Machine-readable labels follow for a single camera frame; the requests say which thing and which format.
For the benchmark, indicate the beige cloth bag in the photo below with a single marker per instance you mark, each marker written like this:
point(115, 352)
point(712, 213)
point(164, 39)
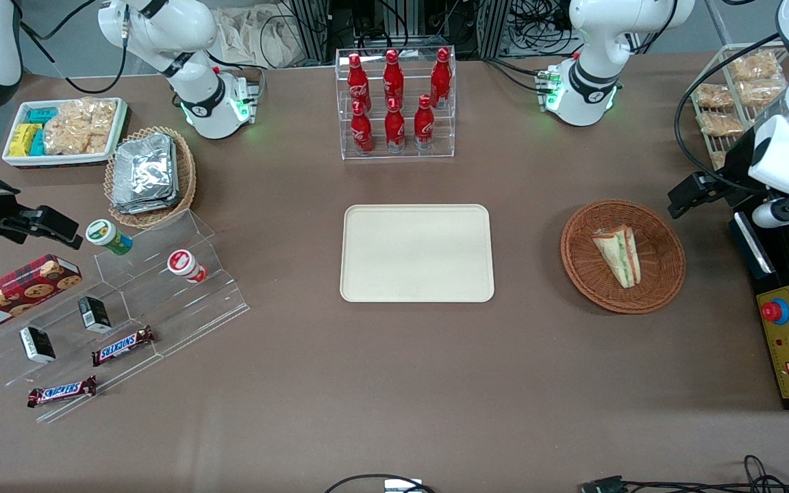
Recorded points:
point(251, 34)

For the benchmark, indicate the clear acrylic stepped display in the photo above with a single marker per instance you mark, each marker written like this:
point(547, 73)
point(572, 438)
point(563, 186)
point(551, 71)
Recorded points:
point(182, 308)

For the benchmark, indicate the yellow snack packet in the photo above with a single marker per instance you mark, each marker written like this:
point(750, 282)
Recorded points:
point(20, 139)

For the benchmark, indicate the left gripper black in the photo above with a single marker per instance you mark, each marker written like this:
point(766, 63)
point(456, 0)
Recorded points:
point(735, 169)

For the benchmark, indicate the oval tan wicker basket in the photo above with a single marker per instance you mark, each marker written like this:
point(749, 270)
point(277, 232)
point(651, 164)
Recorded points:
point(185, 174)

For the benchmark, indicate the red tartan cookie box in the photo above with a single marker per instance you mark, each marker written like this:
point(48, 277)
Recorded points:
point(18, 294)

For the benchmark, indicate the brown Snickers bar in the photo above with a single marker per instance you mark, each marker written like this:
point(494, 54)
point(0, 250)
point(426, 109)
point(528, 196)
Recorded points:
point(62, 392)
point(122, 346)

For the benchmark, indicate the small white device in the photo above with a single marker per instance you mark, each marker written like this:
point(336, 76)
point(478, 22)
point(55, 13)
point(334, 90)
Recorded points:
point(401, 487)

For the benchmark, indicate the green lid snack cup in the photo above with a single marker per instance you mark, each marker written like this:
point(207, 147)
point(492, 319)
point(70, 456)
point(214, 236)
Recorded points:
point(108, 236)

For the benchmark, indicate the triangular sandwich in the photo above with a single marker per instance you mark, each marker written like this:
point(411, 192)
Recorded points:
point(617, 255)

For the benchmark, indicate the clear rice cracker bag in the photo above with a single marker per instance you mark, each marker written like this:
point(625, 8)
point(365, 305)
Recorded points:
point(79, 127)

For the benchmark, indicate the aluminium profile bar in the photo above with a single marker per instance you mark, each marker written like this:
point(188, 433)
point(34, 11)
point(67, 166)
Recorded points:
point(720, 20)

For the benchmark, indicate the teal snack packet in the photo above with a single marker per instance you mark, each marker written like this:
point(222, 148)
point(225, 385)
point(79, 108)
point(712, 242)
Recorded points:
point(37, 142)
point(42, 115)

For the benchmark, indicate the silver foil wrapped pack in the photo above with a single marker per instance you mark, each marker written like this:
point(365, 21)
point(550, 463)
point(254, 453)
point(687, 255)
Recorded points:
point(144, 205)
point(144, 164)

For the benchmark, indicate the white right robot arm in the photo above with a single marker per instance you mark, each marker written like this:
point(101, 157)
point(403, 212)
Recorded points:
point(161, 27)

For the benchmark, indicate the round brown wicker basket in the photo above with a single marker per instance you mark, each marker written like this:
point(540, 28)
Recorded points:
point(661, 260)

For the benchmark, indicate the red lid snack cup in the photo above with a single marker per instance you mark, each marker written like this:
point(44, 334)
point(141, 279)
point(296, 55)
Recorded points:
point(184, 265)

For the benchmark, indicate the clear acrylic bottle rack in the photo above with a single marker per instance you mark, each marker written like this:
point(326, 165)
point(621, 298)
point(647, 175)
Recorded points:
point(409, 154)

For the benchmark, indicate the clear bagged fried snack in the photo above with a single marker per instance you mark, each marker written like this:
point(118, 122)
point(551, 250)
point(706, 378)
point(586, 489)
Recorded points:
point(713, 96)
point(718, 159)
point(720, 124)
point(754, 66)
point(761, 92)

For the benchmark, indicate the red emergency stop button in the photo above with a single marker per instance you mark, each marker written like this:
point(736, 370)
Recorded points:
point(772, 311)

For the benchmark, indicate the red cola bottle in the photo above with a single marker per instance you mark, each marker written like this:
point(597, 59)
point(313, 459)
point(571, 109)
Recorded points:
point(393, 79)
point(424, 124)
point(361, 130)
point(395, 128)
point(356, 82)
point(441, 77)

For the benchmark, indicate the white rectangular snack tray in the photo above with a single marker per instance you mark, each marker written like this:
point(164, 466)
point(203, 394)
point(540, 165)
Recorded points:
point(66, 159)

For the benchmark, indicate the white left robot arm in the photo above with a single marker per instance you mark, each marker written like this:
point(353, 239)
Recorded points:
point(593, 41)

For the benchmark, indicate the small black box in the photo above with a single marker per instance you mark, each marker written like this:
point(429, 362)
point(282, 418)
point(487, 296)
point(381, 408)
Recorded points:
point(95, 315)
point(38, 344)

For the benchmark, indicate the beige plastic tray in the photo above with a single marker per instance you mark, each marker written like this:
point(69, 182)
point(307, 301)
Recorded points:
point(416, 253)

